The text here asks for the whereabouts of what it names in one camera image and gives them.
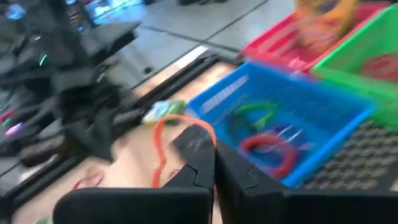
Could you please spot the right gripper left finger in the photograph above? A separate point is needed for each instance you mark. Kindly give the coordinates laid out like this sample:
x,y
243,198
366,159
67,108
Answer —
x,y
140,207

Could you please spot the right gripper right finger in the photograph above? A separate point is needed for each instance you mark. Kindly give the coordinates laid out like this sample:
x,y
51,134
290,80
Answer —
x,y
311,208

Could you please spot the red rubber band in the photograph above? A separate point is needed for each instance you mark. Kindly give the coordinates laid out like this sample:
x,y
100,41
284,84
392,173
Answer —
x,y
382,67
99,176

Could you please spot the orange rubber band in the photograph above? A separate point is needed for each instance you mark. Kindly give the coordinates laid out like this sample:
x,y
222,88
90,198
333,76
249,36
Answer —
x,y
157,137

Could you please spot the blue plastic basket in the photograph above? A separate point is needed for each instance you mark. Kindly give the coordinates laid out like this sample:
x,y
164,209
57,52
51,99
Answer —
x,y
326,109

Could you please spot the red plastic basket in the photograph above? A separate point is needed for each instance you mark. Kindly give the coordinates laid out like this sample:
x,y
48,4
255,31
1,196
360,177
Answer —
x,y
273,46

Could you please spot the green plastic basket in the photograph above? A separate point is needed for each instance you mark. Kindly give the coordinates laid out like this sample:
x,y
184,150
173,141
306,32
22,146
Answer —
x,y
357,46

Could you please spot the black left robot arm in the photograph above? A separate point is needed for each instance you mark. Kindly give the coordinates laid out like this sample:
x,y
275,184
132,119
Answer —
x,y
37,62

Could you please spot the dark grey desk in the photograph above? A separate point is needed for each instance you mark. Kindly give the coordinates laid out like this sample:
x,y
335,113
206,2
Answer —
x,y
109,37

